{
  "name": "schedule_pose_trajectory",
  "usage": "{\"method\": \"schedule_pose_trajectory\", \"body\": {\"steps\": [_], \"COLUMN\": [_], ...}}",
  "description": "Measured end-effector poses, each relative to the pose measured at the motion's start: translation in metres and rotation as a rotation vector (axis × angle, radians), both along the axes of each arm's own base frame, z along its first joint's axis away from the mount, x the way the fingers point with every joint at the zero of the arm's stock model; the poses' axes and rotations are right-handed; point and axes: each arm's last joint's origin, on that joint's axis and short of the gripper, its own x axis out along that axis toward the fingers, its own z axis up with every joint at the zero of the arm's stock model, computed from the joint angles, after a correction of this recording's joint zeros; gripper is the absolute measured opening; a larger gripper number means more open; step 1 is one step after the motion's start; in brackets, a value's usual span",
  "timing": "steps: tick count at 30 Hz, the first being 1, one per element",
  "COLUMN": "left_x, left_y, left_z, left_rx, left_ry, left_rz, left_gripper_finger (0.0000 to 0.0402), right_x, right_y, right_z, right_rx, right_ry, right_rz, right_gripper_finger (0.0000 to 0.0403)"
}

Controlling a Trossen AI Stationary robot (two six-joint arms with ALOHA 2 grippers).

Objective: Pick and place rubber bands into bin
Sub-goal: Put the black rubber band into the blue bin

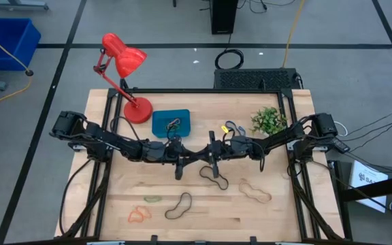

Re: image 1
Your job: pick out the green plant in white pot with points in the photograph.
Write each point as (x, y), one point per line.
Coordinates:
(269, 120)

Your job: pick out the small yellow tag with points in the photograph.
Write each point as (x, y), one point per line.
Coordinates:
(224, 128)

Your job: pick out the silver mounting bracket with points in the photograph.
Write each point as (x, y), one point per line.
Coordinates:
(77, 147)
(291, 145)

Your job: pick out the beige rubber band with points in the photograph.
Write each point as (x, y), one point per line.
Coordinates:
(271, 197)

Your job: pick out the green rubber band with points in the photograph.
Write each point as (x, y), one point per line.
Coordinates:
(144, 199)

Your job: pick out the white paper sheet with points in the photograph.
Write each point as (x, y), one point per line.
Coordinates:
(364, 170)

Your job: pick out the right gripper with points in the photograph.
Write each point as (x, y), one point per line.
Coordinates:
(213, 170)

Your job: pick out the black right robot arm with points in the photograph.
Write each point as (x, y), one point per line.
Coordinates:
(284, 136)

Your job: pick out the black bar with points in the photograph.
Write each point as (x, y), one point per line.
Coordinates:
(386, 184)

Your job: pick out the blue plastic bin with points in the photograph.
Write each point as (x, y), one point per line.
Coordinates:
(160, 129)

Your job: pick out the blue rubber band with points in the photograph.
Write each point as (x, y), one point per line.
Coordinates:
(242, 131)

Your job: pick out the black perforated case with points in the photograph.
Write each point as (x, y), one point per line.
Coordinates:
(254, 79)

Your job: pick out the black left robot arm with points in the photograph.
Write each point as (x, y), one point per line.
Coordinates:
(107, 137)

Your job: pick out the silver aluminium bar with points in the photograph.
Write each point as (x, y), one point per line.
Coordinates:
(105, 243)
(289, 243)

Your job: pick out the blue plastic tote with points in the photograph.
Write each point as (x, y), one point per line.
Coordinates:
(9, 44)

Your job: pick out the black computer tower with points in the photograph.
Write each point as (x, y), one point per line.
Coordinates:
(224, 17)

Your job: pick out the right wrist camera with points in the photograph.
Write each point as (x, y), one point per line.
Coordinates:
(224, 149)

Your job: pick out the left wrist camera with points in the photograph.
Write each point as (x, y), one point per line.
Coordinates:
(173, 148)

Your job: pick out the black power adapter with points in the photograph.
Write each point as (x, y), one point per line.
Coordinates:
(340, 145)

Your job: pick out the thin orange rubber band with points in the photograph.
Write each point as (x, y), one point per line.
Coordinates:
(150, 213)
(129, 217)

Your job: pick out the black table edge clamp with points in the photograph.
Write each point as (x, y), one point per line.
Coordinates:
(154, 238)
(254, 239)

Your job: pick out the red desk lamp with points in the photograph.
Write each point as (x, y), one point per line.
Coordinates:
(128, 59)

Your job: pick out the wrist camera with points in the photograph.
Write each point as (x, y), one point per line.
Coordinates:
(173, 148)
(224, 149)

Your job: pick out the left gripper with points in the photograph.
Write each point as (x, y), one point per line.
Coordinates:
(179, 170)

